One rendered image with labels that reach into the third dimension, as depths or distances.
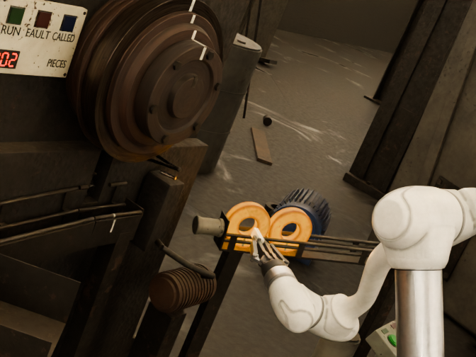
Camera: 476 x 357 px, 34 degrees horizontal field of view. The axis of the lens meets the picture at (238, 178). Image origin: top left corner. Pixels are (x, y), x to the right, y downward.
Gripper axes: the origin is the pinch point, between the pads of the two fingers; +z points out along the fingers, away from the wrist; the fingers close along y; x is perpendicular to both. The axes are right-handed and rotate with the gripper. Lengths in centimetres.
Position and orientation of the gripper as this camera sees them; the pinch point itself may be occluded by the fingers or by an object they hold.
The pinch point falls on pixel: (257, 237)
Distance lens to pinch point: 241.0
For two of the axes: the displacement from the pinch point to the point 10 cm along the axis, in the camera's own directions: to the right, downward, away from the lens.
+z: -2.7, -4.9, 8.3
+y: 8.8, 2.3, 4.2
